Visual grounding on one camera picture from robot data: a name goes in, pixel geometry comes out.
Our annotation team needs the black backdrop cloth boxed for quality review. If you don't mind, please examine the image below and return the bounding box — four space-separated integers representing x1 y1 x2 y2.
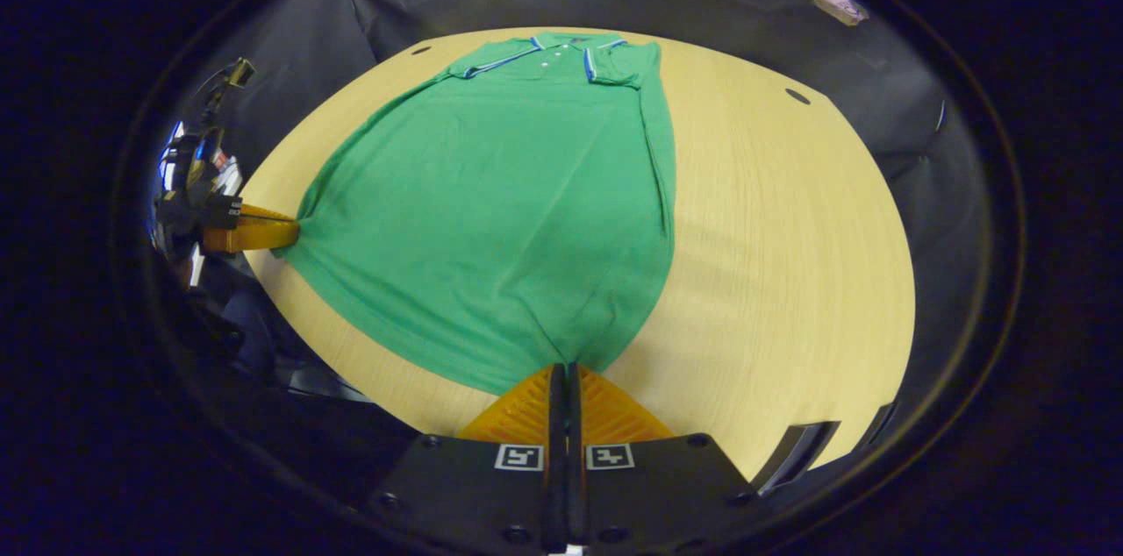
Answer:
167 0 1010 417

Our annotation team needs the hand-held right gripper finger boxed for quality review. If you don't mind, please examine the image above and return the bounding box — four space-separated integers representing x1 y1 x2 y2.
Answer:
362 363 568 553
567 363 762 553

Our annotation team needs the green T-shirt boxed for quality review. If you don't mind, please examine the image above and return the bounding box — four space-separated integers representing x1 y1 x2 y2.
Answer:
270 31 679 397

